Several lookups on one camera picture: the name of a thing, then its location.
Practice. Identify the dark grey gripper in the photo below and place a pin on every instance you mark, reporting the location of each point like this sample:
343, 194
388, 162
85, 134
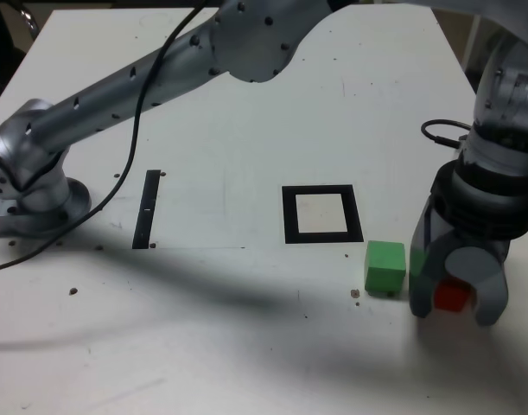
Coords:
484, 242

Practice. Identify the red cube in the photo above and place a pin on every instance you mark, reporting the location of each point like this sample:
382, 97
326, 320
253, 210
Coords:
451, 298

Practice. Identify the green cube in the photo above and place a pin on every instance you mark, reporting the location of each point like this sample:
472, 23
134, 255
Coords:
384, 268

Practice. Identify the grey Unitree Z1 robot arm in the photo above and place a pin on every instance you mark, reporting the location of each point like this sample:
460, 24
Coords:
95, 104

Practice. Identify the black tape square outline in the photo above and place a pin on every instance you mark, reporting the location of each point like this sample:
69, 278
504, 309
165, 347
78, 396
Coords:
289, 216

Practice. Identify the black tape strip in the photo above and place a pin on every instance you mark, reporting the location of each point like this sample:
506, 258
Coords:
144, 225

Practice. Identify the chrome metal tube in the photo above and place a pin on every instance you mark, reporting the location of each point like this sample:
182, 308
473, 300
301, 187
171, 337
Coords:
31, 21

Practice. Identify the white frame post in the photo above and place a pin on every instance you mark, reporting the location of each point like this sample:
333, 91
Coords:
471, 39

